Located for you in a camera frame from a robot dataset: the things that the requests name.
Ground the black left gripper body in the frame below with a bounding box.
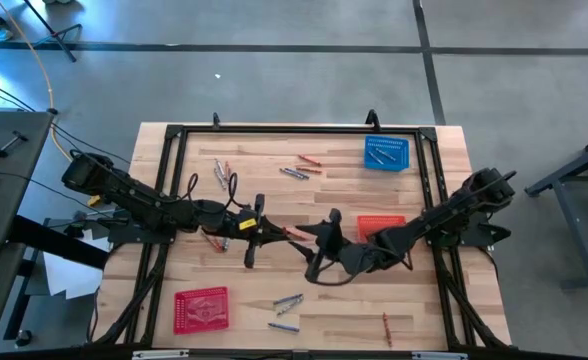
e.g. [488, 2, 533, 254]
[221, 193, 270, 269]

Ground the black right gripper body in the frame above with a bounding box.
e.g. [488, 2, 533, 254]
[304, 208, 375, 282]

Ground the orange plastic basket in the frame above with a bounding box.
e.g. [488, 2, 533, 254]
[356, 214, 408, 245]

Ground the blue plastic basket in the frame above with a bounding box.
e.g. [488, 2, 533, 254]
[363, 134, 411, 173]

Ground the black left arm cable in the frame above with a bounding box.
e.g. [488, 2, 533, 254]
[226, 171, 240, 210]
[185, 171, 200, 204]

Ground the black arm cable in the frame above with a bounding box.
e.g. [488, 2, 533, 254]
[185, 171, 200, 204]
[303, 247, 415, 288]
[226, 171, 240, 210]

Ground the black aluminium table frame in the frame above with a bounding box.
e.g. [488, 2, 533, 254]
[91, 123, 513, 351]

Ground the grey metal desk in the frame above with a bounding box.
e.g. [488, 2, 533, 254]
[523, 128, 588, 291]

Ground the dark side table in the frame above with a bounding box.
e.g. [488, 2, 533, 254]
[0, 110, 55, 354]

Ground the black tripod stand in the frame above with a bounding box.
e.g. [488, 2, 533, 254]
[21, 0, 83, 64]

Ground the white paper sheet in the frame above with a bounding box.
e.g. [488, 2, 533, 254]
[42, 248, 106, 301]

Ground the red plastic basket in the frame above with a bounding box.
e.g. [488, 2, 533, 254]
[173, 285, 231, 336]

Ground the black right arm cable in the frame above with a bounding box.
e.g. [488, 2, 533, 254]
[303, 247, 415, 288]

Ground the white bracket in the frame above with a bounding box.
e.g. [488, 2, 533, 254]
[411, 351, 469, 360]
[131, 349, 190, 360]

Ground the black diagonal beam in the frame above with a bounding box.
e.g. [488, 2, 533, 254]
[8, 213, 111, 271]

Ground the yellow cable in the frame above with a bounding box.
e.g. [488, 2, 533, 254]
[0, 0, 75, 164]

